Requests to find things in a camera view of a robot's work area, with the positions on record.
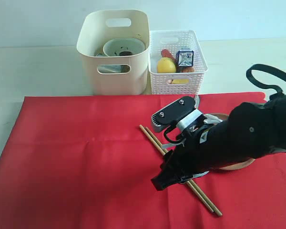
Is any dark wooden spoon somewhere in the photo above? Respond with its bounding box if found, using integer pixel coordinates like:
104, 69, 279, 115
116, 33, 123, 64
119, 51, 132, 73

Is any brown wooden plate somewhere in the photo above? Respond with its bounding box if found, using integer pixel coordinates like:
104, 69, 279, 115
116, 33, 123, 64
210, 113, 255, 171

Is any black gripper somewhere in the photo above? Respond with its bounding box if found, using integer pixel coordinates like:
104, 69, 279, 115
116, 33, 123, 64
151, 121, 250, 191

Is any cream plastic bin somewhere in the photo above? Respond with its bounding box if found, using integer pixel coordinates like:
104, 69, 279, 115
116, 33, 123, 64
76, 10, 150, 95

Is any white ceramic bowl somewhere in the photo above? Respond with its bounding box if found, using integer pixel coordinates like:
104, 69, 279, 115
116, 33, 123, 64
102, 38, 145, 57

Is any white woven plastic basket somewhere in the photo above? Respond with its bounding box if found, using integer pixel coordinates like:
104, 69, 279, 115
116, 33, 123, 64
148, 30, 208, 94

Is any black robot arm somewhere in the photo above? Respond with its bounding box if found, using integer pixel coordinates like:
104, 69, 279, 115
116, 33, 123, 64
151, 94, 286, 190

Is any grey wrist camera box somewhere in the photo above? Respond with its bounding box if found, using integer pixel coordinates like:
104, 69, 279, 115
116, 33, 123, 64
151, 96, 204, 133

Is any orange carrot piece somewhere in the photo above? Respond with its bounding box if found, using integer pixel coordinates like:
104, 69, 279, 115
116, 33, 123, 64
177, 66, 194, 73

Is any silver table knife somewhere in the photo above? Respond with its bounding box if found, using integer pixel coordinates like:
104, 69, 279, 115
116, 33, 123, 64
194, 95, 200, 109

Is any red sausage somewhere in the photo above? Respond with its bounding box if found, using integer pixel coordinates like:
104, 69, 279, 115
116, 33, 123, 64
161, 49, 175, 62

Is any stainless steel cup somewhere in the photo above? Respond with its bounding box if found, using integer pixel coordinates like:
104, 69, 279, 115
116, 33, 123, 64
97, 64, 122, 74

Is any yellow lemon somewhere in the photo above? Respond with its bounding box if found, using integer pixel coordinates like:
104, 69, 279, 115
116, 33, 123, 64
157, 57, 176, 73

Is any blue white milk carton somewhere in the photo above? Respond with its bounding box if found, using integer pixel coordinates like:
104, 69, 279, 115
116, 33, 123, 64
176, 47, 194, 67

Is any orange cheese wedge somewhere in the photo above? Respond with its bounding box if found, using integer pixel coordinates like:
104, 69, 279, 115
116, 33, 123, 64
171, 79, 189, 84

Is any red table cloth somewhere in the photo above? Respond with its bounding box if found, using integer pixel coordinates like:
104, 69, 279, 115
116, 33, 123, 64
0, 95, 286, 229

